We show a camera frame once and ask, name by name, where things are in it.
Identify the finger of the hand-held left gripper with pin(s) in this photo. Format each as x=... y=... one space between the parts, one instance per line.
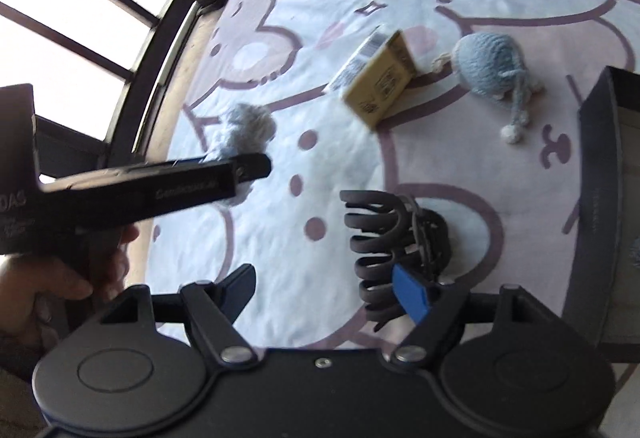
x=252 y=166

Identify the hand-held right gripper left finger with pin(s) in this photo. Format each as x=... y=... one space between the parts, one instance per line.
x=240 y=290

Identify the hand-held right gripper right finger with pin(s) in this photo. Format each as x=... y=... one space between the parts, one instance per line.
x=410 y=293

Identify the white lace roll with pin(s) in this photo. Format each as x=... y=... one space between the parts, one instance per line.
x=247 y=127

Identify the dark hair claw clip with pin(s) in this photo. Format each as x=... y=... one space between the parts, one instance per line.
x=380 y=238

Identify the beige tissue packet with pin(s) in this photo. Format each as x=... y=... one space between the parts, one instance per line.
x=380 y=82

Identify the black cardboard box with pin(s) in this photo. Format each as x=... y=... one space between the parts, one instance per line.
x=592 y=198

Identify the blue crochet toy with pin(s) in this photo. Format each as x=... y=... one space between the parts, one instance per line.
x=487 y=62

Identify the person's left hand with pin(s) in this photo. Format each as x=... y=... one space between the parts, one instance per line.
x=45 y=283

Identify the printed bear blanket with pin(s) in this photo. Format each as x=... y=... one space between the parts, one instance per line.
x=310 y=17

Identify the black window railing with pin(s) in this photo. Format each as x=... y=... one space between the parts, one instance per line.
x=165 y=32

